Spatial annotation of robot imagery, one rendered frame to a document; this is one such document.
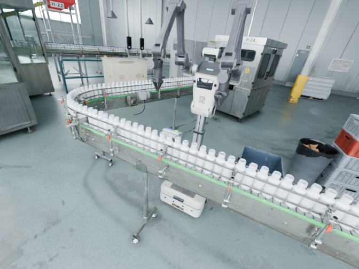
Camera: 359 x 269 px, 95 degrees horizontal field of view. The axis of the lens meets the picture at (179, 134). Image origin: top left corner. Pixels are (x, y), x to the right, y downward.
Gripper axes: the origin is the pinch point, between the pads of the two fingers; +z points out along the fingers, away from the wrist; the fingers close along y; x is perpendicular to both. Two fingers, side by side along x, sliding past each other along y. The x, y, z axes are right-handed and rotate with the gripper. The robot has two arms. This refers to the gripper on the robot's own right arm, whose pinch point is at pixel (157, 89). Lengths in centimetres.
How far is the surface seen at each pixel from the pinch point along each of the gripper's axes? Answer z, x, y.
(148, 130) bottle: 25.2, 4.2, 15.0
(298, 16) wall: -245, 135, -1182
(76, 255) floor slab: 142, -34, 64
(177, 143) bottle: 27.2, 27.3, 15.6
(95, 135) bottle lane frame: 46, -48, 19
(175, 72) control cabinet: 66, -255, -519
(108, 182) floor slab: 141, -77, -10
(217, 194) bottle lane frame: 51, 61, 19
